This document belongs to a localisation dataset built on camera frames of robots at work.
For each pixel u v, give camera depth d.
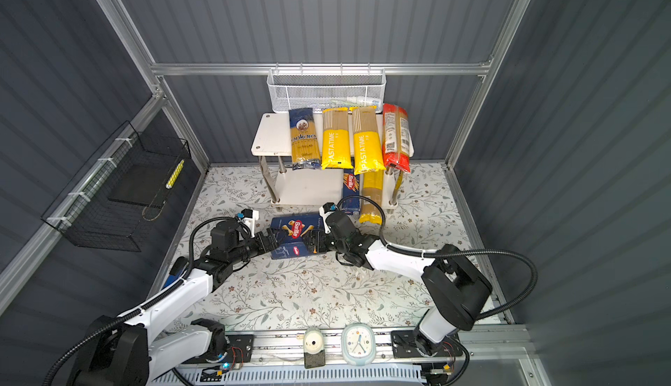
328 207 0.77
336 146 0.75
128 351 0.41
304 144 0.75
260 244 0.74
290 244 0.81
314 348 0.68
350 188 0.99
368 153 0.73
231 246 0.67
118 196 0.72
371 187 1.02
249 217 0.78
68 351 0.38
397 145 0.74
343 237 0.66
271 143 0.80
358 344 0.72
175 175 0.80
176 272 0.85
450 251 0.48
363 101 0.90
